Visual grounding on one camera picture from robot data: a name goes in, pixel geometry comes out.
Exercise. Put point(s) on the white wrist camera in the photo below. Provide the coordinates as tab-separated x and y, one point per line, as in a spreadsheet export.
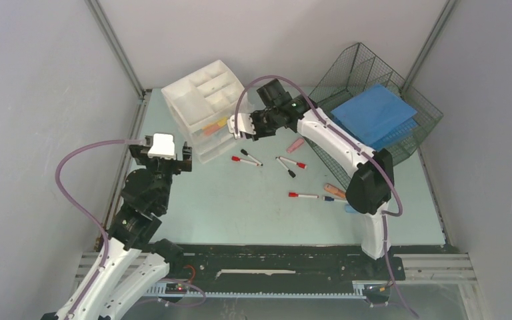
241	126
160	145

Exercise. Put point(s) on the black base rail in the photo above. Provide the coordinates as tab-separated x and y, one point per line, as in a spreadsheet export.
278	269

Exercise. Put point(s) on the red cap marker right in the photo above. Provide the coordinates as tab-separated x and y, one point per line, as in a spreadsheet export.
299	164

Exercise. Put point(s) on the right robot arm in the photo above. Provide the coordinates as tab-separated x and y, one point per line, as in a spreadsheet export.
371	185

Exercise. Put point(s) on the yellow highlighter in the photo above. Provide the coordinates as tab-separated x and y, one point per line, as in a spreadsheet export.
214	127

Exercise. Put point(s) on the black cap marker upper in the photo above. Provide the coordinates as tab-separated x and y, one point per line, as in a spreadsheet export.
244	152

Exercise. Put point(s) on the black cap marker lower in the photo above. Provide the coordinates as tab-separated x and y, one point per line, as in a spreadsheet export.
290	172

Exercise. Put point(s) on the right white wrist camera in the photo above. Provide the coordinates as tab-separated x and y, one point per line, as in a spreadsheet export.
241	126

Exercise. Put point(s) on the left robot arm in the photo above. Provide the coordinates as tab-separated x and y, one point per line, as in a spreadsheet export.
130	263

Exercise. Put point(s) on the orange highlighter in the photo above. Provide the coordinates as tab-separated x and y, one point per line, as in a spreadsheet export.
335	191

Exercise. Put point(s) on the red cap marker bottom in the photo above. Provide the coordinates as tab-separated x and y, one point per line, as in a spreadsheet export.
302	195

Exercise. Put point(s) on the white plastic drawer organizer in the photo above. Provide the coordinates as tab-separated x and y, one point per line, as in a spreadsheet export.
200	99

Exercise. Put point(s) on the red cap marker left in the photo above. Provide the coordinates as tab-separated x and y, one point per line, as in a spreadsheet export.
240	160

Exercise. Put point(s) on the blue cap marker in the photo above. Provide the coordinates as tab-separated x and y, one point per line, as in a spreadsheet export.
333	199

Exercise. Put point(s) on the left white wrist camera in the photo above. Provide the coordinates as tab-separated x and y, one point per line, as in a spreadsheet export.
160	145

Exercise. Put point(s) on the blue highlighter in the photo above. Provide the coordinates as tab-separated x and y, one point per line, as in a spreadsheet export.
350	209

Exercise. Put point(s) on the pink highlighter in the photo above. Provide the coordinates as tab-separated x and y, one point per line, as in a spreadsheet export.
295	145

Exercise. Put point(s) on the red cap marker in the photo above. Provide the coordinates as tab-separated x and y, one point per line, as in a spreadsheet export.
302	195
299	164
240	160

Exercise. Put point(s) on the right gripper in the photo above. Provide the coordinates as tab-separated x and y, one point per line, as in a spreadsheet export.
258	134

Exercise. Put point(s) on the green wire mesh organizer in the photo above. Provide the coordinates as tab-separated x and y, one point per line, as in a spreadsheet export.
355	70

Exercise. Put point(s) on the black cap marker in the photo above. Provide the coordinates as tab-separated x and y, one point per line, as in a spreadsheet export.
290	172
244	152

